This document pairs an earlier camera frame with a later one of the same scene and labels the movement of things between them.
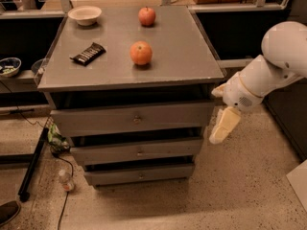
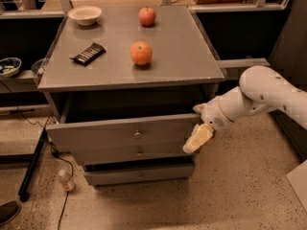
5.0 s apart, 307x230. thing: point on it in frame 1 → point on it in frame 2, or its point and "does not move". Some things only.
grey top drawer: x=130 y=119 → x=157 y=131
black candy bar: x=88 y=54 does not move
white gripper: x=238 y=94 → x=213 y=113
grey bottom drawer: x=134 y=175 does not move
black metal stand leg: x=23 y=193 does not move
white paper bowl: x=85 y=15 does not move
